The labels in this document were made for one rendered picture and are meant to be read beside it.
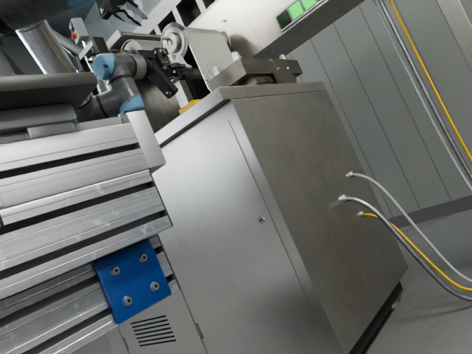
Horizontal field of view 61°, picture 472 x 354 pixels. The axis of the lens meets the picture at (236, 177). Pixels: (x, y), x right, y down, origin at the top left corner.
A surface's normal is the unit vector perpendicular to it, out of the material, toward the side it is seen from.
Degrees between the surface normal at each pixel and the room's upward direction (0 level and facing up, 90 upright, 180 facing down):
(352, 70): 90
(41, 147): 90
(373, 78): 90
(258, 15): 90
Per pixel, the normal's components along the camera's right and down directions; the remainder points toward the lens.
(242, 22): -0.60, 0.21
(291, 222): 0.69, -0.35
